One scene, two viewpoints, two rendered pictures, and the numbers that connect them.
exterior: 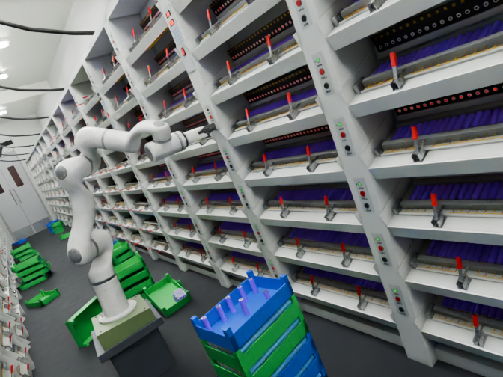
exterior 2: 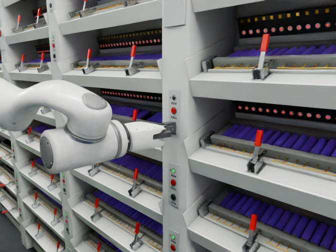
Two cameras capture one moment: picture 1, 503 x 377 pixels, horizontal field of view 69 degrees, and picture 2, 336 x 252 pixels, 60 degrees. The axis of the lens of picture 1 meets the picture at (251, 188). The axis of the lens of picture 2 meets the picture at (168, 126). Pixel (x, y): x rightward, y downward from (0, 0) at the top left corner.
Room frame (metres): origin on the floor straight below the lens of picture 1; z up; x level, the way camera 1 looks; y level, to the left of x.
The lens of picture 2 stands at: (0.97, 0.23, 1.18)
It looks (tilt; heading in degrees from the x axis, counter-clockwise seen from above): 11 degrees down; 347
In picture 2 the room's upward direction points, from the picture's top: straight up
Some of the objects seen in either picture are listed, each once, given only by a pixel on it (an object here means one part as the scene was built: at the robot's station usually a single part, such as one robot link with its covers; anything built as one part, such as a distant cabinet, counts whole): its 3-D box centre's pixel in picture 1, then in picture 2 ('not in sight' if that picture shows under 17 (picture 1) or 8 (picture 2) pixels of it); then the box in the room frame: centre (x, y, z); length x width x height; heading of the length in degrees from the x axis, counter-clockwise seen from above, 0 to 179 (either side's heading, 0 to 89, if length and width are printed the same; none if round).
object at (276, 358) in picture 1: (260, 343); not in sight; (1.15, 0.18, 0.28); 0.30 x 0.20 x 0.08; 130
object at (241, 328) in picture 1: (242, 305); not in sight; (1.15, 0.18, 0.44); 0.30 x 0.20 x 0.08; 130
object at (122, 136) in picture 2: (179, 141); (112, 139); (1.60, 0.21, 1.02); 0.09 x 0.03 x 0.08; 32
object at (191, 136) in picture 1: (191, 135); (135, 135); (1.63, 0.16, 1.02); 0.11 x 0.10 x 0.07; 122
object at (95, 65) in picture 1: (147, 166); (27, 111); (2.95, 0.70, 0.90); 0.20 x 0.09 x 1.81; 122
